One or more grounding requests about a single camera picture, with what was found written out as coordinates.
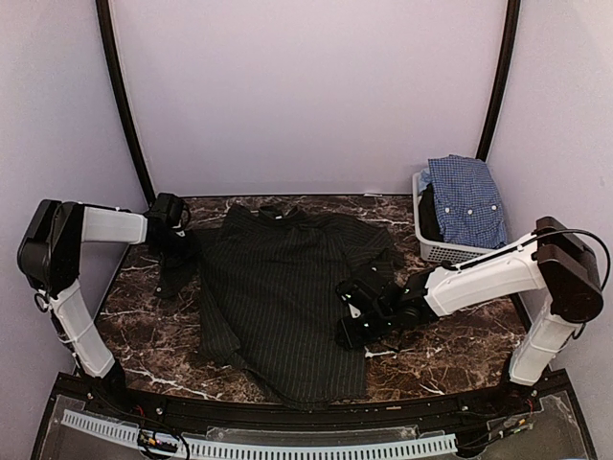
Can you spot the left black frame post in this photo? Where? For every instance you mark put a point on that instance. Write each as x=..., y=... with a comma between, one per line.
x=122, y=103

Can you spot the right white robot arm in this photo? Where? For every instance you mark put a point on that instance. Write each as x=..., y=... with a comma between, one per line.
x=552, y=258

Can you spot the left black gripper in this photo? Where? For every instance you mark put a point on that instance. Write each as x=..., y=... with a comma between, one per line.
x=176, y=263

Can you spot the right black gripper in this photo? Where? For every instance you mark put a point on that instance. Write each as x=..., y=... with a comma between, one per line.
x=351, y=340

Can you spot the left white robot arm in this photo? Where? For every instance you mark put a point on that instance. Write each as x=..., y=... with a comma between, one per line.
x=49, y=257

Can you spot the white slotted cable duct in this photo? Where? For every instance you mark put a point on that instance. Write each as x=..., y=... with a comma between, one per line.
x=259, y=445

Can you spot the blue checkered long sleeve shirt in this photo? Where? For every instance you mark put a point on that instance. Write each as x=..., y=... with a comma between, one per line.
x=467, y=202

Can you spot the right black frame post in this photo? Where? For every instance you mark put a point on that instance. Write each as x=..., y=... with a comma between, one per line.
x=500, y=79

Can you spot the black frame post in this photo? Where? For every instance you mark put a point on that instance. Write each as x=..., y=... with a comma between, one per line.
x=500, y=79
x=122, y=103

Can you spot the light blue shirt in basket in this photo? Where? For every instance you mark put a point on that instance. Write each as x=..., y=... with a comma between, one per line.
x=424, y=180

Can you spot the white perforated plastic basket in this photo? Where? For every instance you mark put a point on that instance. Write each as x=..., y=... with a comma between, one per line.
x=438, y=251

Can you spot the black pinstriped long sleeve shirt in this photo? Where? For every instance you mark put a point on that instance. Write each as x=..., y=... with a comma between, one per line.
x=267, y=301

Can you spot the black front table rail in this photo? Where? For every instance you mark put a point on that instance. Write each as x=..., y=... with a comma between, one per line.
x=462, y=411

